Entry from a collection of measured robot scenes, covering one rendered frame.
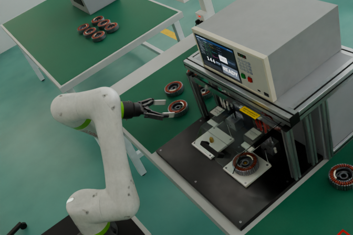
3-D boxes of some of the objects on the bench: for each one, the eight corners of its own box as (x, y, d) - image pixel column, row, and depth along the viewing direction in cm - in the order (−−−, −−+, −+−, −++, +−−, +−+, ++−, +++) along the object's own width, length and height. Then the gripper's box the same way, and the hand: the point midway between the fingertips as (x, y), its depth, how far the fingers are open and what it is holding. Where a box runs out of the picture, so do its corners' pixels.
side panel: (329, 160, 172) (322, 103, 153) (323, 157, 174) (315, 100, 155) (372, 122, 180) (370, 63, 161) (366, 119, 182) (363, 61, 163)
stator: (174, 120, 223) (172, 115, 220) (166, 110, 231) (164, 105, 229) (191, 111, 224) (190, 106, 222) (184, 100, 233) (182, 96, 231)
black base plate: (241, 231, 160) (239, 228, 158) (156, 153, 208) (155, 150, 206) (323, 159, 173) (323, 156, 172) (226, 102, 221) (225, 98, 220)
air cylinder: (272, 156, 180) (270, 147, 177) (260, 148, 186) (258, 139, 183) (281, 149, 182) (279, 140, 178) (269, 141, 187) (266, 133, 184)
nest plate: (246, 188, 172) (245, 185, 171) (223, 170, 183) (222, 168, 182) (271, 166, 176) (271, 164, 175) (248, 150, 187) (247, 148, 187)
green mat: (151, 153, 208) (151, 153, 208) (102, 107, 254) (102, 107, 254) (283, 57, 236) (283, 56, 235) (217, 30, 281) (217, 30, 281)
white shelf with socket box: (204, 63, 256) (182, -2, 228) (172, 46, 283) (149, -14, 256) (245, 35, 266) (229, -32, 238) (210, 21, 293) (192, -40, 266)
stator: (167, 87, 248) (165, 82, 246) (184, 83, 246) (183, 78, 243) (165, 98, 240) (163, 94, 238) (183, 95, 237) (181, 90, 235)
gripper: (124, 104, 227) (161, 103, 236) (137, 128, 208) (177, 126, 216) (126, 92, 224) (163, 91, 233) (139, 115, 204) (179, 114, 213)
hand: (167, 108), depth 224 cm, fingers open, 13 cm apart
